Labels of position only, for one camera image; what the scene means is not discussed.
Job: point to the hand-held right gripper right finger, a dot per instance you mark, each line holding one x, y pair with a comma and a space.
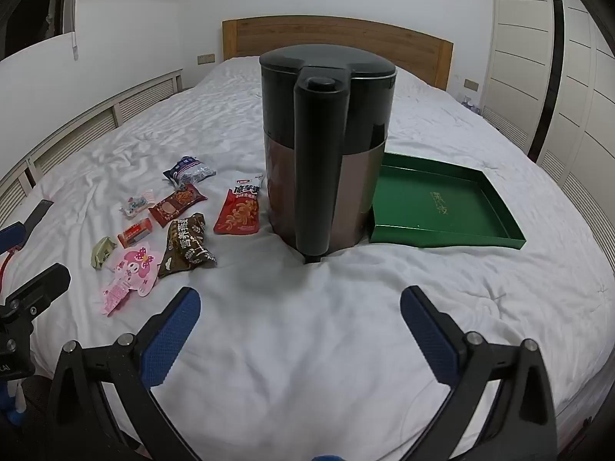
432, 338

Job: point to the small items on nightstand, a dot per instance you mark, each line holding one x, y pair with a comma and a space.
470, 104

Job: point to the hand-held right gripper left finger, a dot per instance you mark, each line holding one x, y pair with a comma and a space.
173, 336

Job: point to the wooden headboard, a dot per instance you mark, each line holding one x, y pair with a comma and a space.
336, 33

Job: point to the small green snack packet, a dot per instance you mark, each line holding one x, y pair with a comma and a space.
102, 252

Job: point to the clear pastel candy packet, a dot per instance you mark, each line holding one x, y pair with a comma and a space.
137, 203

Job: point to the pink cartoon snack packet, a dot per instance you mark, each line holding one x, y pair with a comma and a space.
134, 269

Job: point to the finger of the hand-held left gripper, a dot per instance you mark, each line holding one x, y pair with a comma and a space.
12, 239
43, 285

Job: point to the small orange-red candy packet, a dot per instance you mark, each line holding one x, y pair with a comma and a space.
135, 233

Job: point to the white bed quilt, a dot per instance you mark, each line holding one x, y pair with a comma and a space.
307, 321

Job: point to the white slatted radiator cover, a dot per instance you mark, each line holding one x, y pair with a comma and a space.
139, 101

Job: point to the black phone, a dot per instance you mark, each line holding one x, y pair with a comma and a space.
41, 210

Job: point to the dark red snack packet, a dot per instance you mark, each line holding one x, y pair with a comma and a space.
175, 204

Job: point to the black and brown electric kettle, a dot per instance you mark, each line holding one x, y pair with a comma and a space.
326, 153

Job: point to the green tray box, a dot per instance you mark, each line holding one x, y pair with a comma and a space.
447, 206

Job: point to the red chili snack packet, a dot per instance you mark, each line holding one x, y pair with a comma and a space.
239, 213

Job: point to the blue and white snack packet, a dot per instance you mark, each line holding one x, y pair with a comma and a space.
190, 171

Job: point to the brown snack packet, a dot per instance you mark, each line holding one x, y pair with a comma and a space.
185, 247

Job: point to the white wardrobe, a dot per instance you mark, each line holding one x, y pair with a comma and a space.
519, 33

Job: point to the wall socket panel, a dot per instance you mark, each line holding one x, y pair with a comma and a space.
206, 59
472, 85

